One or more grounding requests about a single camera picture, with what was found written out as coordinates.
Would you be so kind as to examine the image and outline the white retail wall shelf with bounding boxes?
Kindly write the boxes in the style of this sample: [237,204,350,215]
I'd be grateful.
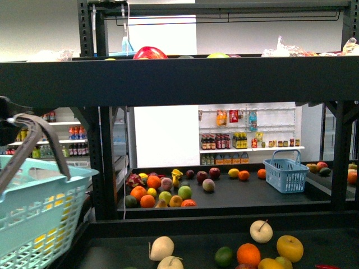
[198,102,304,165]

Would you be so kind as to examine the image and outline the clear plastic bag produce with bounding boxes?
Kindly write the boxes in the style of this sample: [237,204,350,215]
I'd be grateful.
[261,36,318,57]

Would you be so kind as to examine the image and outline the near orange fruit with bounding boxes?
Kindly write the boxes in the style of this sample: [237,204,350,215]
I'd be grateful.
[237,243,261,267]

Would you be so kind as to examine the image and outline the dark red apple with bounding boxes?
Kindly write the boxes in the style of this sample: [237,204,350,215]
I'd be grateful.
[209,167,221,180]

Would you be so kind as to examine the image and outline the large red apple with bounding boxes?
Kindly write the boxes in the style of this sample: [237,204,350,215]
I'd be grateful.
[132,46,168,59]

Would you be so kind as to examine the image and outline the black metal shelf rack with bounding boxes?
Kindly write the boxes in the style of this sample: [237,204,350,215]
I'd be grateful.
[0,0,359,269]

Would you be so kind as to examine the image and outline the red yellow apple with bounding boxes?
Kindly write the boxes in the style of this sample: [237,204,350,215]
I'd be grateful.
[235,263,256,269]

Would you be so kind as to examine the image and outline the orange beside far lemon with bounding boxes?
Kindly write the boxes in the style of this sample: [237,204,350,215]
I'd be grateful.
[238,170,250,181]

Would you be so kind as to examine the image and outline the red dragon fruit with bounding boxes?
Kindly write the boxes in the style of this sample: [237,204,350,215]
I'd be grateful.
[126,174,145,189]

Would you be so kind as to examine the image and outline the white pear with stem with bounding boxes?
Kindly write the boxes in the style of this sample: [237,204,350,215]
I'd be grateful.
[250,220,273,244]

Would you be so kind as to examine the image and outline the grey basket handle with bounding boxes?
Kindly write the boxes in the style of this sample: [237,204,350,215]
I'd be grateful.
[1,113,71,192]

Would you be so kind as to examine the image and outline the green lime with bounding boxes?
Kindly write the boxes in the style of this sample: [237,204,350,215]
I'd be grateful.
[214,247,233,268]

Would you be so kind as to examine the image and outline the white round pear left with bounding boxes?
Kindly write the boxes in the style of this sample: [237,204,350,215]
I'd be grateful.
[148,236,174,261]

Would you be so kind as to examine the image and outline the green apple far shelf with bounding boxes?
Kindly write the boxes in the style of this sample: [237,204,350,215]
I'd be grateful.
[178,185,192,200]

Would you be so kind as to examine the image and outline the drinks shelf at left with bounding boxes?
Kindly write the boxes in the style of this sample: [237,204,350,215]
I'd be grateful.
[6,112,89,159]

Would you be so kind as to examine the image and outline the yellow orange mango fruit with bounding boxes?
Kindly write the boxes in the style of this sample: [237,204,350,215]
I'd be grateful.
[257,258,284,269]

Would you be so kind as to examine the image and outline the yellow lemon far shelf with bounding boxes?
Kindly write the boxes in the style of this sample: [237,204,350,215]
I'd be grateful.
[228,168,240,178]

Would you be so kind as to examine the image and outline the peach green red fruit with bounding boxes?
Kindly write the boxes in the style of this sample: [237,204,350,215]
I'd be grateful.
[202,179,215,192]

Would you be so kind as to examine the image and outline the red chili pepper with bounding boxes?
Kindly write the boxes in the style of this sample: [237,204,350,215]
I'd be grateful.
[315,265,340,269]

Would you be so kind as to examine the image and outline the large orange front left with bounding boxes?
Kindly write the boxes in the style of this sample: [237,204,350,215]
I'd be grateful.
[130,185,147,202]

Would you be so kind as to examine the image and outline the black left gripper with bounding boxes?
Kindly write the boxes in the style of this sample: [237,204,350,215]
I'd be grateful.
[1,96,32,146]

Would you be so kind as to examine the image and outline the orange near blue basket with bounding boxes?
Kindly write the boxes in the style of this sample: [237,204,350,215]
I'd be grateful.
[257,169,266,180]

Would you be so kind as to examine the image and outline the large teal shopping basket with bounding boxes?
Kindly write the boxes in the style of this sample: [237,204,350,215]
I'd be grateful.
[1,158,98,268]

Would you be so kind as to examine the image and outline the small blue plastic basket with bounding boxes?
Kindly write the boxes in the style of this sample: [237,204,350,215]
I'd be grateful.
[263,149,309,194]

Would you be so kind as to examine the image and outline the glass top freezer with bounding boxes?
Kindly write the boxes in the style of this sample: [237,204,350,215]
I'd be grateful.
[66,155,130,194]

